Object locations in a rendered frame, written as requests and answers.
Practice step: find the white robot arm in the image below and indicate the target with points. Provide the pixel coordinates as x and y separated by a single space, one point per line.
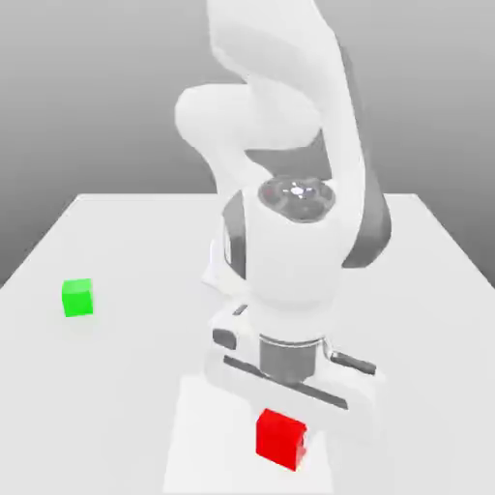
294 251

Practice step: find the small red cube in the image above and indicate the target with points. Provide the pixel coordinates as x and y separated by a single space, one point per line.
278 441

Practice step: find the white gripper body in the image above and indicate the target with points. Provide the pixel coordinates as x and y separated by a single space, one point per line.
332 415

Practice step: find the small green cube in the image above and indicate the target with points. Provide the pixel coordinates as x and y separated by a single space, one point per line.
77 299

